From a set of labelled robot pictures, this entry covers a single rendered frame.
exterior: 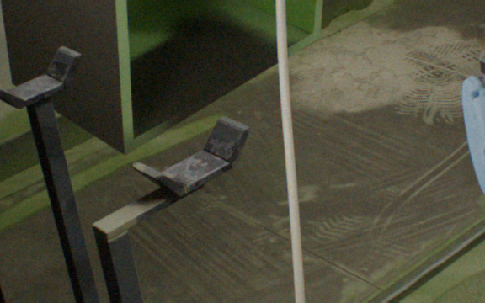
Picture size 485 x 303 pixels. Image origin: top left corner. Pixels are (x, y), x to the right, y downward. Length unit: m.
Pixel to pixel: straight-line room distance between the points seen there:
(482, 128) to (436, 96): 1.85
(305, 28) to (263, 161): 0.49
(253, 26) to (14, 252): 0.79
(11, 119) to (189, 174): 2.21
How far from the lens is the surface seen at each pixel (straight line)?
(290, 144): 1.80
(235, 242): 2.47
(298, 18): 2.43
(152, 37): 2.39
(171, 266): 2.43
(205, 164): 0.68
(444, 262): 2.37
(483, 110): 1.17
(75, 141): 2.96
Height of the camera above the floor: 1.44
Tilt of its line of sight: 30 degrees down
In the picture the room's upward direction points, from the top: 8 degrees counter-clockwise
